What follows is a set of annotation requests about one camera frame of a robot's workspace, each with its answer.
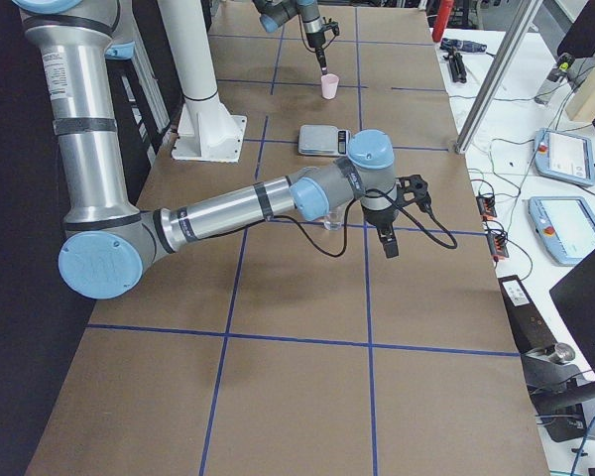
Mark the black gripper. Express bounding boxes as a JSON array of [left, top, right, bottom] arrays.
[[302, 16, 339, 75], [364, 197, 399, 259]]

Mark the pink plastic cup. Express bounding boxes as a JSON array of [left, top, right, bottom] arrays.
[[320, 73, 339, 100]]

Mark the glass sauce dispenser bottle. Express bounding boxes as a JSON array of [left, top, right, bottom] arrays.
[[322, 207, 344, 231]]

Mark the silver digital kitchen scale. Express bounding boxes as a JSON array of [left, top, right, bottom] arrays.
[[297, 124, 351, 157]]

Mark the orange black connector box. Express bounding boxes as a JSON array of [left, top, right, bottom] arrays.
[[484, 221, 509, 263]]

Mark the red fire extinguisher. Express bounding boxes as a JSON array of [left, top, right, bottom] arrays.
[[432, 0, 454, 43]]

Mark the black tripod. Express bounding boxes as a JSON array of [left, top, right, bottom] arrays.
[[439, 38, 487, 83]]

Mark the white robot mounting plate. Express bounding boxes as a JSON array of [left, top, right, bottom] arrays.
[[172, 103, 247, 163]]

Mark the brown paper table cover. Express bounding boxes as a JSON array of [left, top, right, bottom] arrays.
[[28, 2, 548, 475]]

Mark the black box with label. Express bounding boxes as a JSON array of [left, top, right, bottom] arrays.
[[498, 275, 557, 354]]

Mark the near blue teach pendant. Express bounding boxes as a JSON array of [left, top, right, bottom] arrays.
[[528, 196, 595, 266]]

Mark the blue teach pendant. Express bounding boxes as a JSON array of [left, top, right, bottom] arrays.
[[535, 128, 595, 186], [528, 196, 595, 266]]

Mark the far blue teach pendant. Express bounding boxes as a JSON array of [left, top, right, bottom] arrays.
[[535, 128, 595, 186]]

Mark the black computer monitor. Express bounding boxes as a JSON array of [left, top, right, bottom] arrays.
[[549, 249, 595, 368]]

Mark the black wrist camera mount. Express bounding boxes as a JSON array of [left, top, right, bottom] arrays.
[[396, 175, 432, 214]]

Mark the black camera cable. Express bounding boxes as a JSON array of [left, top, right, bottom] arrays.
[[266, 187, 458, 258]]

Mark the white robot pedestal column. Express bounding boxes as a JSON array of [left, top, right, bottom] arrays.
[[156, 0, 247, 163]]

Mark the aluminium frame post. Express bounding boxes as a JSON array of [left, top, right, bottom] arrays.
[[454, 0, 543, 154]]

